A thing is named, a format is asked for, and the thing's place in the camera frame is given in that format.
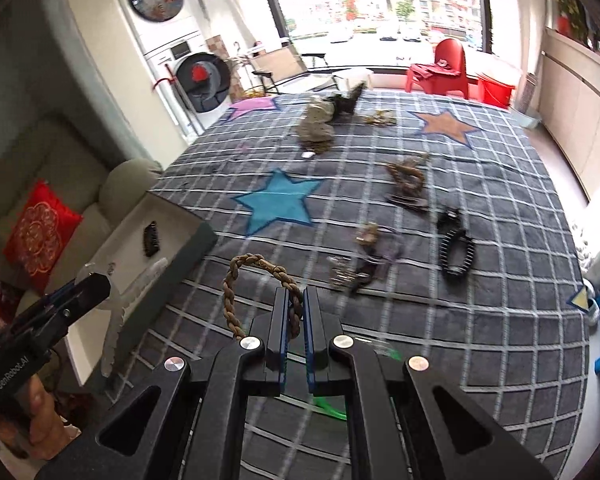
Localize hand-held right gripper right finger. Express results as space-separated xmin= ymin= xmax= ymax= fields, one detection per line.
xmin=303 ymin=287 xmax=556 ymax=480

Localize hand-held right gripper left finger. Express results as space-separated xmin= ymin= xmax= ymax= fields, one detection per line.
xmin=40 ymin=287 xmax=292 ymax=480

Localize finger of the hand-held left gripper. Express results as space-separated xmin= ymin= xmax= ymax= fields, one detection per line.
xmin=44 ymin=275 xmax=112 ymax=328
xmin=11 ymin=281 xmax=78 ymax=328

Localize clear plastic hair claw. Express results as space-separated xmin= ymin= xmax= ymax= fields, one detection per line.
xmin=75 ymin=257 xmax=171 ymax=378

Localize brown braided bracelet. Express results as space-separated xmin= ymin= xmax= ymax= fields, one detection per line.
xmin=222 ymin=254 xmax=305 ymax=343

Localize grey tray with white lining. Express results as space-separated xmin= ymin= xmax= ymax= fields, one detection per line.
xmin=62 ymin=192 xmax=218 ymax=396

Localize green translucent bangle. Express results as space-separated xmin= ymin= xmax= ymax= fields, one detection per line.
xmin=307 ymin=342 xmax=403 ymax=421

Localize purple hair ties with charm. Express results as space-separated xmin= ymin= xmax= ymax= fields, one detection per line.
xmin=355 ymin=222 xmax=406 ymax=268

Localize person's left hand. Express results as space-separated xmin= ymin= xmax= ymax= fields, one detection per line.
xmin=7 ymin=377 xmax=70 ymax=461

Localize red embroidered cushion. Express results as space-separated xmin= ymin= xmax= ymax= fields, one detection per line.
xmin=2 ymin=179 xmax=83 ymax=293

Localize black beaded hair clip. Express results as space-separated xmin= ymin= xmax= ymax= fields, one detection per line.
xmin=141 ymin=220 xmax=162 ymax=259

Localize beige sofa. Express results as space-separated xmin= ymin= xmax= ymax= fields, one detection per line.
xmin=0 ymin=115 xmax=163 ymax=321

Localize dark flat hair clip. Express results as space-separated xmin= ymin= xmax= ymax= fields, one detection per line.
xmin=387 ymin=192 xmax=429 ymax=214

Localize small black hair claw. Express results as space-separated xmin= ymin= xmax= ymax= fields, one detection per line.
xmin=436 ymin=207 xmax=465 ymax=235

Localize brown hair claw clip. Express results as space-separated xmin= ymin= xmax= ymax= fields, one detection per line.
xmin=385 ymin=155 xmax=429 ymax=198

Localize gold hair accessory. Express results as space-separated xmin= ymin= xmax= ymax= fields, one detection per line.
xmin=362 ymin=110 xmax=398 ymax=128

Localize grey checked star blanket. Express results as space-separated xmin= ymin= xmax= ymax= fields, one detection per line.
xmin=105 ymin=90 xmax=593 ymax=480

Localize dark hair accessory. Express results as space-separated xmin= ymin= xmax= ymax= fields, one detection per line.
xmin=330 ymin=82 xmax=366 ymax=117

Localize white washing machine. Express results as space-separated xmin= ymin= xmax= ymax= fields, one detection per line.
xmin=145 ymin=35 xmax=241 ymax=133

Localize beige folding chair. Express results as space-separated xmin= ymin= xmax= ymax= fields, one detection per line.
xmin=250 ymin=45 xmax=341 ymax=96

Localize white dryer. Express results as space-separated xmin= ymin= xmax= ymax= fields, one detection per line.
xmin=107 ymin=0 xmax=206 ymax=56

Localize red bucket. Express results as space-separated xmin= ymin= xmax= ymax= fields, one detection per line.
xmin=476 ymin=72 xmax=516 ymax=108

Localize potted plant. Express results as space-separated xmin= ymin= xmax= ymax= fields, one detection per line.
xmin=545 ymin=0 xmax=600 ymax=53

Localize silver charm chain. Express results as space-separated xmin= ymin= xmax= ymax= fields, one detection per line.
xmin=328 ymin=255 xmax=361 ymax=288

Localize black spiral hair tie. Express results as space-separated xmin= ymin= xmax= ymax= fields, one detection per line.
xmin=437 ymin=230 xmax=477 ymax=281

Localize red-handled mop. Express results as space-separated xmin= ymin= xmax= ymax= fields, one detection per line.
xmin=152 ymin=62 xmax=201 ymax=138

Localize beige wall cabinet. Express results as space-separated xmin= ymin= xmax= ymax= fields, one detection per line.
xmin=537 ymin=27 xmax=600 ymax=201

